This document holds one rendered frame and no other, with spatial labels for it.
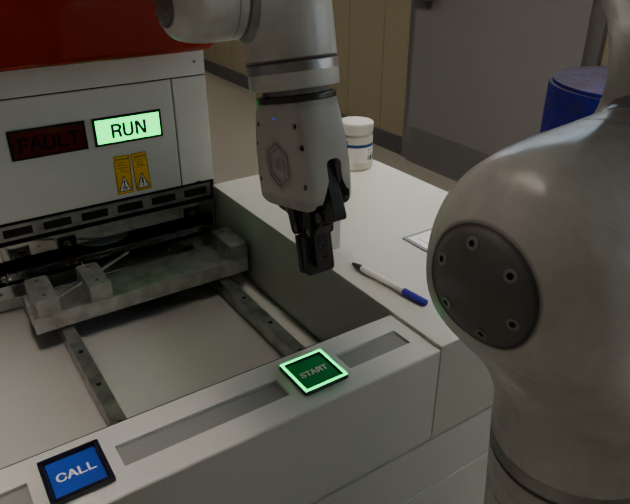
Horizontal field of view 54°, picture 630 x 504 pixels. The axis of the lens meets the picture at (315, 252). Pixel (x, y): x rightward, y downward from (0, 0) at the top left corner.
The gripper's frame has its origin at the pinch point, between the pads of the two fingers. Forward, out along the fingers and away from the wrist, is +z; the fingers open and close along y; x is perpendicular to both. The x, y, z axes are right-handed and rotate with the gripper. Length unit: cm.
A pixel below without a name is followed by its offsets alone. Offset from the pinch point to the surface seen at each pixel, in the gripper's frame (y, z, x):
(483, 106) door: -201, 21, 243
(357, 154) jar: -49, 1, 42
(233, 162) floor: -331, 44, 145
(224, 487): 0.1, 20.9, -13.8
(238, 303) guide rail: -40.1, 19.6, 8.1
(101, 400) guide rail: -27.7, 21.3, -18.7
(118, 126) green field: -57, -11, -1
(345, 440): -0.3, 22.7, 1.1
